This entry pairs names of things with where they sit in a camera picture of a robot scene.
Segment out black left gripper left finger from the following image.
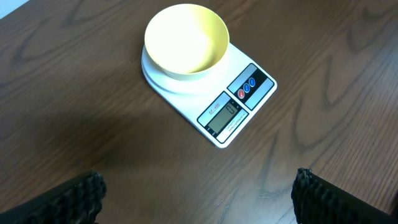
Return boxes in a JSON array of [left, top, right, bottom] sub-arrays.
[[1, 170, 107, 224]]

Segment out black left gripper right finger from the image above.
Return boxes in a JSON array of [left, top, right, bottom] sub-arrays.
[[291, 168, 394, 224]]

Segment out white digital kitchen scale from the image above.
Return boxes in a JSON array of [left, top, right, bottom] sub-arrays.
[[141, 45, 277, 148]]

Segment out pale yellow bowl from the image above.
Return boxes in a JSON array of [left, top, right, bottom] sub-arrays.
[[144, 4, 229, 80]]

